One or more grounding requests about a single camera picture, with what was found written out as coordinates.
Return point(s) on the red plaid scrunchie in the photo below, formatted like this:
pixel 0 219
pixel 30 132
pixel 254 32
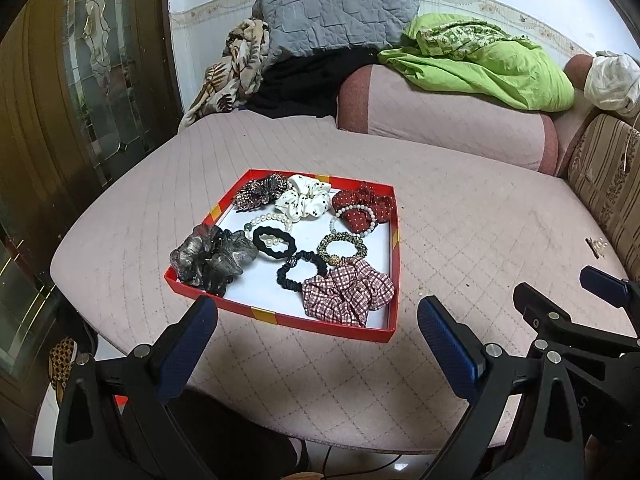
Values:
pixel 350 292

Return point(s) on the grey quilted pillow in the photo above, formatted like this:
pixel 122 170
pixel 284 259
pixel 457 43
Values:
pixel 330 10

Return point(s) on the pink bolster cushion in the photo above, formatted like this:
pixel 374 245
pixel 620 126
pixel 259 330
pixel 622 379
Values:
pixel 425 115

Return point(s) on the striped beige sofa cushion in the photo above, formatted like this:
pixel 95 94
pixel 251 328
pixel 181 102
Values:
pixel 605 175

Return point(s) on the small metal hair clip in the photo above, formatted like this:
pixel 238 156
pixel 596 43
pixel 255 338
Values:
pixel 596 246

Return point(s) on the red polka dot scrunchie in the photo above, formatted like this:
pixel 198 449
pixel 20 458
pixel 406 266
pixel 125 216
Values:
pixel 385 207

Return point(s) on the red cardboard box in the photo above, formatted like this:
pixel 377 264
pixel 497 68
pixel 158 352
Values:
pixel 325 320

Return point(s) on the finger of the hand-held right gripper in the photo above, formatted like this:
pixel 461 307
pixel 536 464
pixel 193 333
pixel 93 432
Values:
pixel 605 285
pixel 550 317

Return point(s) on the grey sheer scrunchie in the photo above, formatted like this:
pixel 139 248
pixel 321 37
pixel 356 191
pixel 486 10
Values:
pixel 210 260

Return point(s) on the green cloth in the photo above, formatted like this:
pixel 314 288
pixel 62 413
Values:
pixel 475 70

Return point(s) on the white cloth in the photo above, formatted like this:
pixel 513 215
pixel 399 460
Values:
pixel 610 80

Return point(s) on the brown floral sheer scrunchie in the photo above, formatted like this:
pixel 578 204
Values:
pixel 257 191

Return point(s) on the thin black scrunchie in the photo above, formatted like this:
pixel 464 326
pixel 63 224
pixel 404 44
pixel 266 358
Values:
pixel 285 275

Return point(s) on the floral beige blanket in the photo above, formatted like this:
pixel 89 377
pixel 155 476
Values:
pixel 240 55

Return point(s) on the black cloth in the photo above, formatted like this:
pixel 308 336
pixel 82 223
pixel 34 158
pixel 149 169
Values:
pixel 300 85

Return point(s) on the patterned slipper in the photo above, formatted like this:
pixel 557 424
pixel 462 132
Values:
pixel 62 365

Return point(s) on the wooden door with glass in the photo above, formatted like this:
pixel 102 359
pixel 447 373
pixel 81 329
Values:
pixel 45 135

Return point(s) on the white cherry print scrunchie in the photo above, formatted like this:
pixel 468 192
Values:
pixel 300 200

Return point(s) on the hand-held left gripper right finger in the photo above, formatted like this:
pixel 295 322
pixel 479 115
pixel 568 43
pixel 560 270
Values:
pixel 445 345

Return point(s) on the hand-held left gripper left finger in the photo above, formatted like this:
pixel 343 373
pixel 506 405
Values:
pixel 187 350

